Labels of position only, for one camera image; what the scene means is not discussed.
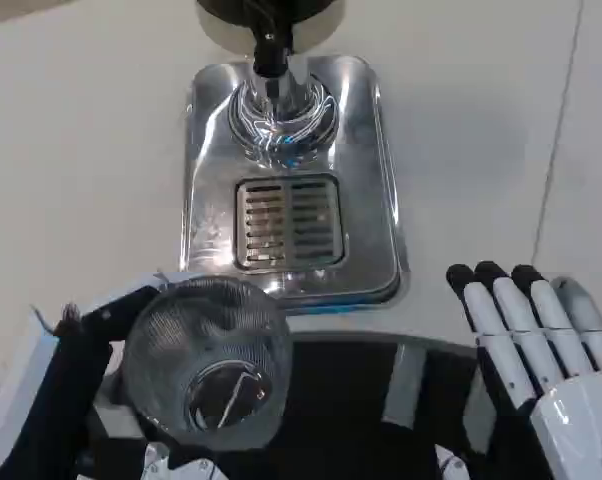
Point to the black and chrome tap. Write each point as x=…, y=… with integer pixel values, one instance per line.
x=273, y=75

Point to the black and silver robot torso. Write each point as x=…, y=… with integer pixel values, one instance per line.
x=341, y=400

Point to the steel drain grid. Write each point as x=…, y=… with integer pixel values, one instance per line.
x=288, y=222

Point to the clear ribbed glass cup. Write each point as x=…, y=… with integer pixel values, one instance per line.
x=206, y=350

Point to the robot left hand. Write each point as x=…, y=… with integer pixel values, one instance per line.
x=56, y=380

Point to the steel drip tray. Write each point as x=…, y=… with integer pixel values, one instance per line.
x=366, y=200

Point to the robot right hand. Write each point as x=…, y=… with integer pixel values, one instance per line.
x=551, y=360

